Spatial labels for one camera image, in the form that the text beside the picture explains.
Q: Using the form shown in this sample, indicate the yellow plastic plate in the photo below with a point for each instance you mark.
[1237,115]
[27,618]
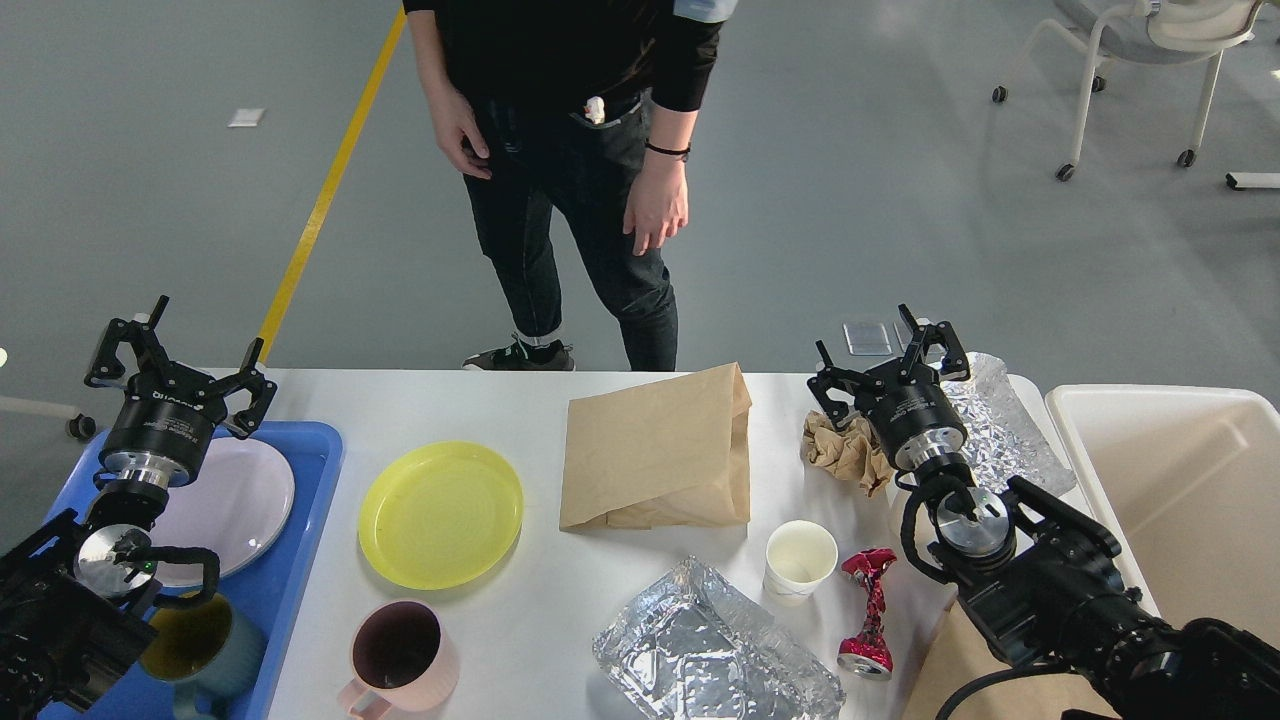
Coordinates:
[441,516]

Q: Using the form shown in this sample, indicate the crushed red can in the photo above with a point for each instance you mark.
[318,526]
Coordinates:
[867,653]

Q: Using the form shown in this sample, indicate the brown paper bag under arm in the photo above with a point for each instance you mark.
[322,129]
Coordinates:
[959,655]

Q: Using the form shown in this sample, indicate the brown paper bag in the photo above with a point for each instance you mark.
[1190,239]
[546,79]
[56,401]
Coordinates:
[671,453]

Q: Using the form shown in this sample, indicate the person's right hand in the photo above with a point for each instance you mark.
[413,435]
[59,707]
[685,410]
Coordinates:
[456,132]

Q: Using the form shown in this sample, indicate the beige plastic bin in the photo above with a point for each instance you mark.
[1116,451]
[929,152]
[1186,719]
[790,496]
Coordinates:
[1187,478]

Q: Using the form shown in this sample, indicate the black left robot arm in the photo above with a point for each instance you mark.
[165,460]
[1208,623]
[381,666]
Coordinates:
[74,594]

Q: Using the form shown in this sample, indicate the teal mug yellow inside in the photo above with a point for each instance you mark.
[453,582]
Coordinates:
[209,655]

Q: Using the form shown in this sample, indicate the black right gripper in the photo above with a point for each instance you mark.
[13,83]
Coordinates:
[904,402]

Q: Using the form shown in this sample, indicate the floor socket plate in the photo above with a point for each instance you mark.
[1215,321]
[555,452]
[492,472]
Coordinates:
[867,339]

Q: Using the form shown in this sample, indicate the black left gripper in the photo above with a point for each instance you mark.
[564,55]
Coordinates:
[173,418]

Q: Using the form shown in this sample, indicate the white office chair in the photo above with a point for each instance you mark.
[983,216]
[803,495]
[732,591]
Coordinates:
[1143,33]

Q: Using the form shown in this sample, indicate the crumpled brown paper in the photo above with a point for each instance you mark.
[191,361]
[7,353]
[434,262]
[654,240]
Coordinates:
[853,455]

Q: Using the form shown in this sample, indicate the person in black clothes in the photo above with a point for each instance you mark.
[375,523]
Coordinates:
[568,96]

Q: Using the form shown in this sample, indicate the person's left hand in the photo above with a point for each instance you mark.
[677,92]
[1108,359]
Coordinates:
[658,206]

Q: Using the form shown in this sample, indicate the white chair leg right edge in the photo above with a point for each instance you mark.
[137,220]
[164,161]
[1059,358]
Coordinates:
[1243,181]

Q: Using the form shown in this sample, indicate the crumpled foil sheet right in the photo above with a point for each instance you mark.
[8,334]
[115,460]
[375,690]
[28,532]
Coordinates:
[1002,438]

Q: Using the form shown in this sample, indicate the white paper cup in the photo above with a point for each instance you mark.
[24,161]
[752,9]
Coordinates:
[799,555]

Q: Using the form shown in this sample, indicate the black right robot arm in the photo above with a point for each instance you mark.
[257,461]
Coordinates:
[1036,577]

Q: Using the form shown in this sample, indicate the pink mug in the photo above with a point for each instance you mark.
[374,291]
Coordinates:
[402,660]

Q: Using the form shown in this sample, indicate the foil tray front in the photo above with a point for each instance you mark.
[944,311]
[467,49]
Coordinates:
[692,646]

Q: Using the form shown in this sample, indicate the yellow floor tape line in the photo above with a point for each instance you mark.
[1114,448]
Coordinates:
[295,269]

